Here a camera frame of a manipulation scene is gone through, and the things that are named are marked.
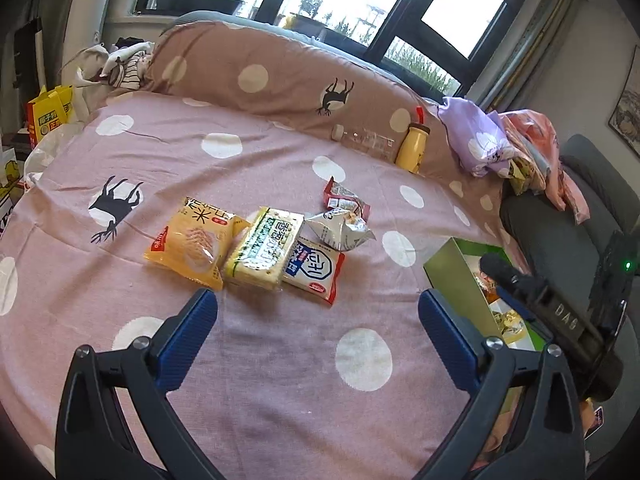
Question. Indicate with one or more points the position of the yellow carton box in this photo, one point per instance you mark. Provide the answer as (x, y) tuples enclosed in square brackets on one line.
[(50, 112)]

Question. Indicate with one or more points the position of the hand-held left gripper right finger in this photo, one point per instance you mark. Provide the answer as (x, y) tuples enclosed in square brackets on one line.
[(447, 345)]

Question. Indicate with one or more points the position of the black framed window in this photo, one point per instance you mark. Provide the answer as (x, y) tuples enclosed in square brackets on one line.
[(395, 10)]

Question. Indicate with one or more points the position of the yellow bottle brown cap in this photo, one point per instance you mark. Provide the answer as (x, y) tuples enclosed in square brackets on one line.
[(412, 150)]

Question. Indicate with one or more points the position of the clear plastic bottle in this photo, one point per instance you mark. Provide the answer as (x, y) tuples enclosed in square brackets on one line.
[(367, 141)]

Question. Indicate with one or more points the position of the white board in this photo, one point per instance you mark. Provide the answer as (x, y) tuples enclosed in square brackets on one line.
[(85, 35)]

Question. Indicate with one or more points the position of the purple polka dot cloth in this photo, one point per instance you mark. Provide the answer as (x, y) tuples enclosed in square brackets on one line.
[(475, 135)]

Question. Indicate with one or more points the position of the grey sofa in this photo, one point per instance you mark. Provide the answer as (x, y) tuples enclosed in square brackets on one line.
[(560, 220)]

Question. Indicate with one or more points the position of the green cardboard box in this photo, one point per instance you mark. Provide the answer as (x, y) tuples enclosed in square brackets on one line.
[(450, 270)]

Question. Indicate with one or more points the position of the small red white packet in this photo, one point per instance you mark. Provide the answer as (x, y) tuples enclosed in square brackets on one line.
[(345, 200)]

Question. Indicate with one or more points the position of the white blue red-edged packet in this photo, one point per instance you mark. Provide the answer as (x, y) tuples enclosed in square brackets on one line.
[(315, 270)]

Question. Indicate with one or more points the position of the white snack bag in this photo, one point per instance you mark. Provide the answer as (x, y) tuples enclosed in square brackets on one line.
[(340, 230)]

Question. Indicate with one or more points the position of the striped white cloth pile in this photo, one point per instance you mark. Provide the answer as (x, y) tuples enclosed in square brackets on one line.
[(120, 67)]

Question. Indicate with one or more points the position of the brown polka dot pillow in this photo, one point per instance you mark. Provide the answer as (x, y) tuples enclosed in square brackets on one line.
[(290, 75)]

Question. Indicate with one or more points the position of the framed wall picture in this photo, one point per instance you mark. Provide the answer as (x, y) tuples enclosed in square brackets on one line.
[(627, 112)]

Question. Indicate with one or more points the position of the green yellow cracker pack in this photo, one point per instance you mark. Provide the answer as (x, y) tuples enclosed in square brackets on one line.
[(265, 247)]

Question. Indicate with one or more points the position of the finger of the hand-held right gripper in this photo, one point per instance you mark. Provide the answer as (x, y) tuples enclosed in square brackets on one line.
[(510, 280)]

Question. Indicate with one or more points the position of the orange panda snack bag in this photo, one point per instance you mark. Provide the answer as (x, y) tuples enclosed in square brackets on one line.
[(484, 284)]

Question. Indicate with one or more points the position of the brown gold snack bag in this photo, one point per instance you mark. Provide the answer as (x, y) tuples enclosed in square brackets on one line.
[(509, 327)]

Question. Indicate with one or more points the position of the pink orange clothes pile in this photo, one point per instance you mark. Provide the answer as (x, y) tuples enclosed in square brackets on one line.
[(545, 160)]

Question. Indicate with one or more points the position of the black planter box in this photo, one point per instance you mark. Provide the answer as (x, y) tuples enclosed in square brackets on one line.
[(200, 0)]

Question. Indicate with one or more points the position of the white yellow carton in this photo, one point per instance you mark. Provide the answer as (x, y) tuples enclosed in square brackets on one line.
[(10, 185)]

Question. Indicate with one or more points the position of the pink polka dot bedsheet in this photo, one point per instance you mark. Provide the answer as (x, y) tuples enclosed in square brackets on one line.
[(280, 350)]

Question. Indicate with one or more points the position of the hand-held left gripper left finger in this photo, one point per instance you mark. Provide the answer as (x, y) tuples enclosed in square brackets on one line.
[(187, 340)]

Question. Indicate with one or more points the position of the orange yellow rice cracker packet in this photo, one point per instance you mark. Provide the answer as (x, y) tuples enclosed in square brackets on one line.
[(190, 245)]

